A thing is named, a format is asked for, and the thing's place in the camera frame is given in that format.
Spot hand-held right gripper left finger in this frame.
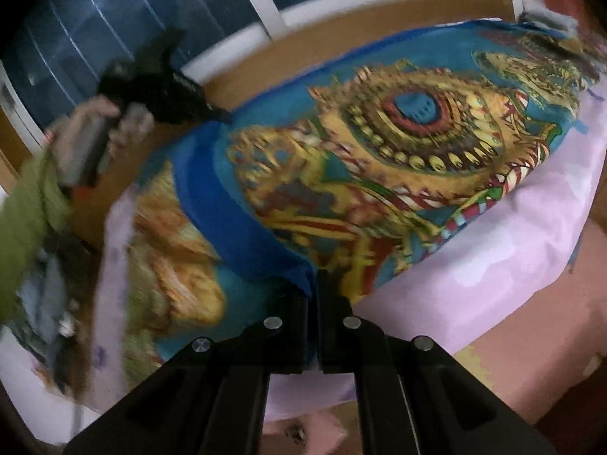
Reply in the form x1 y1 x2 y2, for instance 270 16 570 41
61 289 312 455

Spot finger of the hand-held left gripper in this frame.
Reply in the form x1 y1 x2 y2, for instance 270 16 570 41
199 97 234 127

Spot person's left hand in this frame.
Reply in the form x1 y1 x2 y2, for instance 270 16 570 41
46 95 157 174

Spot window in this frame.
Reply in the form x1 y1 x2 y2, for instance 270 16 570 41
0 0 519 145

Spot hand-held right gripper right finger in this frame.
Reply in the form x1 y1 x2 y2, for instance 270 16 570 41
315 269 557 455

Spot lavender dotted mat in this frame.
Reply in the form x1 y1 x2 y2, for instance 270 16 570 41
90 80 607 419

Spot blue printed cloth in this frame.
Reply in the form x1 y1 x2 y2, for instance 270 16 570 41
123 19 599 381

